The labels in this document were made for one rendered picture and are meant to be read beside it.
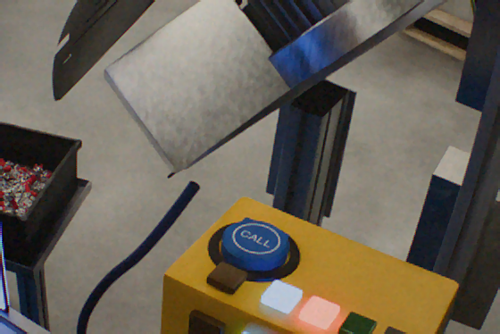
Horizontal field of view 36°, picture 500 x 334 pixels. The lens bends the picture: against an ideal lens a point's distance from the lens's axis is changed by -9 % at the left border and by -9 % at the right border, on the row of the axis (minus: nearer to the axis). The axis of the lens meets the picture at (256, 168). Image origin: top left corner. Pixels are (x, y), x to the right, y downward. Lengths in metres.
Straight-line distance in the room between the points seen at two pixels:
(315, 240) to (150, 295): 1.53
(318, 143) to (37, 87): 1.99
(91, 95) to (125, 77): 2.02
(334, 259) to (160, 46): 0.39
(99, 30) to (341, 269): 0.56
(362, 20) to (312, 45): 0.06
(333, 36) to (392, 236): 1.61
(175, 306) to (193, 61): 0.39
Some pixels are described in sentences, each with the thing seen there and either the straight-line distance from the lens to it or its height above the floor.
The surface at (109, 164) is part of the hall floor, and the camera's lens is 2.47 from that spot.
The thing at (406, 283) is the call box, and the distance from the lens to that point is 0.50.
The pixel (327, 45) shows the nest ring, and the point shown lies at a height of 1.06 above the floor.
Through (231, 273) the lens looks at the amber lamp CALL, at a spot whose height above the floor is 1.08.
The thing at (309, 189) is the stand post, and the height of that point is 0.81.
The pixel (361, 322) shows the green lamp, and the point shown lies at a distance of 0.45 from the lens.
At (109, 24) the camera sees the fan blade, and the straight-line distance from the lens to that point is 0.96.
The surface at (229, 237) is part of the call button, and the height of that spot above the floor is 1.08.
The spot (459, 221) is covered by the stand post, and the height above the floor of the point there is 0.85.
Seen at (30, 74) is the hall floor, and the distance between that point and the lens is 2.98.
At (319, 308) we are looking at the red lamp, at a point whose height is 1.08.
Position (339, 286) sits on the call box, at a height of 1.07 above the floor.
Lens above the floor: 1.38
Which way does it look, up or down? 33 degrees down
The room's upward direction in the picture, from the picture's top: 9 degrees clockwise
